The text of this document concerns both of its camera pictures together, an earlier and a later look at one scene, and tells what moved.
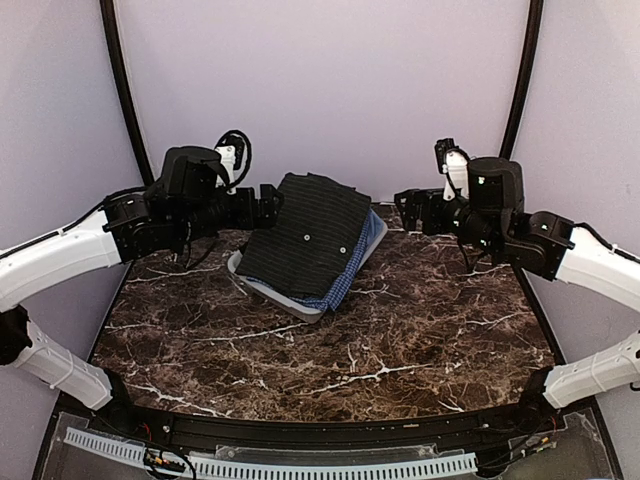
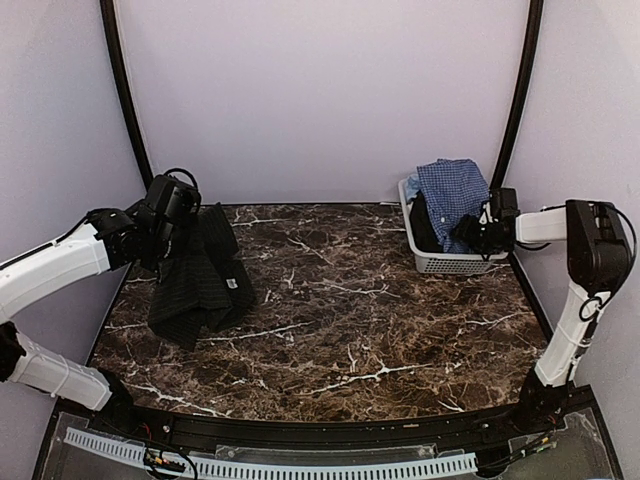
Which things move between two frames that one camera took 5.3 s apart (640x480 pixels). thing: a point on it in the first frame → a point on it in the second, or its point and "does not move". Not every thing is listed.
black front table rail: [500, 424] does not move
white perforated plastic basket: [354, 275] → [444, 263]
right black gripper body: [434, 223] → [481, 240]
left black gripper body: [246, 217] → [163, 245]
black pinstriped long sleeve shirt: [308, 254] → [202, 284]
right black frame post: [536, 14] does not move
